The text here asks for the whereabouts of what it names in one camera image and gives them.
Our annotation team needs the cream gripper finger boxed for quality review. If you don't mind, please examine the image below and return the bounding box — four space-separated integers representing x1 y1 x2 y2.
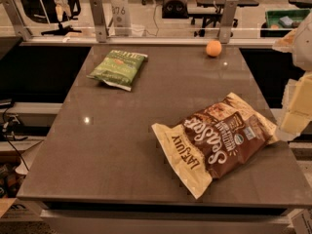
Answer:
277 71 312 141

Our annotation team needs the orange fruit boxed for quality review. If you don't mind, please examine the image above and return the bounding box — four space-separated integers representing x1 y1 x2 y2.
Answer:
206 40 222 58

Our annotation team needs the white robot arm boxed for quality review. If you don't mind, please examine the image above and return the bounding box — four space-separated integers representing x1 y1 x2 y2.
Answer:
276 14 312 141

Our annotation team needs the brown Late July chip bag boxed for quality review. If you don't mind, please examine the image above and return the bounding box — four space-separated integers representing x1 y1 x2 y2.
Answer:
152 93 277 199

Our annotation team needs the green jalapeno chip bag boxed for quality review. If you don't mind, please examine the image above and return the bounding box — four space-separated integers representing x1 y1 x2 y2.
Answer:
88 50 148 92

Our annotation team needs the green plastic bin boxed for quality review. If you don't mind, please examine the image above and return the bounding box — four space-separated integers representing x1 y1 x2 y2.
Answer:
260 9 310 37

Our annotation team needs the black box with circles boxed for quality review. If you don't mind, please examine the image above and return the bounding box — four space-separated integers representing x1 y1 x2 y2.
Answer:
162 0 188 19

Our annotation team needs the white numbered pillar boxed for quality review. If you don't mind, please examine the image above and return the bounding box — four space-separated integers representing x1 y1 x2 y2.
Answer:
110 0 132 36

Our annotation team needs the cardboard box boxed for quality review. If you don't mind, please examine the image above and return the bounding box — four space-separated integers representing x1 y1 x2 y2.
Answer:
0 198 41 221

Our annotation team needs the right metal railing post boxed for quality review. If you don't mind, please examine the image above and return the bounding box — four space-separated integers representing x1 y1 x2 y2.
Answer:
218 0 238 44

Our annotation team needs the metal railing post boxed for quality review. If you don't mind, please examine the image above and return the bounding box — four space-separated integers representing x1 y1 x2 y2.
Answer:
0 0 32 41
218 0 238 44
90 0 108 43

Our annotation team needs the middle metal railing post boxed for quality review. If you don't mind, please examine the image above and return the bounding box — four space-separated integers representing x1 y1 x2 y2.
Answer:
90 0 108 43

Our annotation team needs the black cable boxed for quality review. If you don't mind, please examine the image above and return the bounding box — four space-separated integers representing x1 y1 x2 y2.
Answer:
1 105 31 173

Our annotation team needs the left metal railing post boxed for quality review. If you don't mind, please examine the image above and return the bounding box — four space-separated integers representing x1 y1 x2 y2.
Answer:
0 0 32 41

